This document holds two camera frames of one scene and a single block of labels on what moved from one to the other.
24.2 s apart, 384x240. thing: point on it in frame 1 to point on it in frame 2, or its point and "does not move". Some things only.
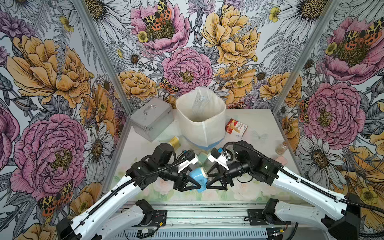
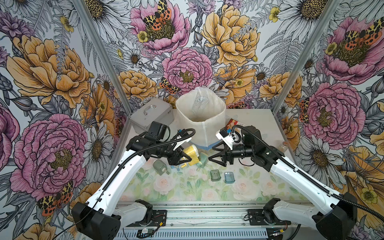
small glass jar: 280,149 does not move
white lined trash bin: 202,117 does not move
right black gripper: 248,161 to 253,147
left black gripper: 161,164 to 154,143
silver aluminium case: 152,119 does not move
